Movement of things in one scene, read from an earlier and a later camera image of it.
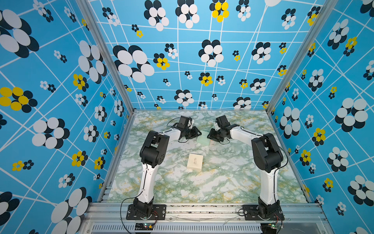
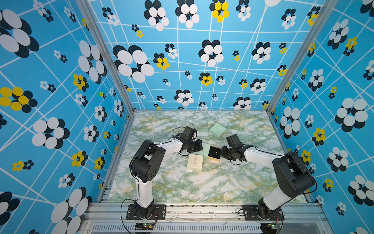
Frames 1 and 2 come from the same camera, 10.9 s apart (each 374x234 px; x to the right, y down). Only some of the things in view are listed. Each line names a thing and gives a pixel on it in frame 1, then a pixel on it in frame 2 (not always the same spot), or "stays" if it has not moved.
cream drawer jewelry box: (195, 162) stays
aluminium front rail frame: (204, 218) stays
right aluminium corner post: (313, 31) stays
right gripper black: (211, 135) -> (224, 148)
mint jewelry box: (202, 139) -> (212, 152)
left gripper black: (195, 133) -> (199, 146)
